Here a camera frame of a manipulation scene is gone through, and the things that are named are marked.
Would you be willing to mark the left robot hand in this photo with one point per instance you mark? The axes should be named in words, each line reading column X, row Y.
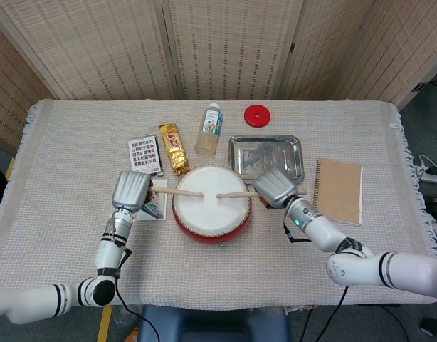
column 129, row 190

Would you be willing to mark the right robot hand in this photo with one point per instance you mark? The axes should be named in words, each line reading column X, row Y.
column 275, row 187

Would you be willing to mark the wooden drumstick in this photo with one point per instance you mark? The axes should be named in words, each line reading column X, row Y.
column 176, row 191
column 236, row 195

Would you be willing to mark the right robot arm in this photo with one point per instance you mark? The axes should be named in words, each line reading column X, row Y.
column 353, row 267

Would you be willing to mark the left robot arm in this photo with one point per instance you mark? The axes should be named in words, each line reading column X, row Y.
column 108, row 253

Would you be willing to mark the rectangular metal tray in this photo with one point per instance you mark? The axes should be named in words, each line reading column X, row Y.
column 264, row 153

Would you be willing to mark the red drum white skin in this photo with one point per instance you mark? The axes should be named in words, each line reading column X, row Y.
column 211, row 213

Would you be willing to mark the white picture card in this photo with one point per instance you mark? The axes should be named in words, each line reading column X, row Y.
column 158, row 210

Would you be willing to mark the card box colourful squares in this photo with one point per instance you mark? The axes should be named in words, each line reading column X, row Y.
column 144, row 155

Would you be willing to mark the beige woven tablecloth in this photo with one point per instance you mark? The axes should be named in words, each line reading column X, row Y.
column 79, row 160

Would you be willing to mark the gold snack packet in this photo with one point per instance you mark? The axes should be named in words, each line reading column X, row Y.
column 175, row 149

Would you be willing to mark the brown spiral notebook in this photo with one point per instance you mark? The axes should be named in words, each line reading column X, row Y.
column 337, row 190

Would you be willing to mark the red round disc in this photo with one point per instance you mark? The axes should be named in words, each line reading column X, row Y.
column 263, row 119

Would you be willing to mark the clear drink bottle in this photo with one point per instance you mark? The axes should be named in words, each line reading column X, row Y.
column 208, row 139

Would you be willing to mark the woven folding screen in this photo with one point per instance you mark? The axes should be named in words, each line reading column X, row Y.
column 222, row 53

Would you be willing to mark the blue padded seat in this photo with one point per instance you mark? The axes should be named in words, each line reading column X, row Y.
column 211, row 324

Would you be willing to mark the white power strip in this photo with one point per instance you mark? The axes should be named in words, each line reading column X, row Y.
column 430, row 177

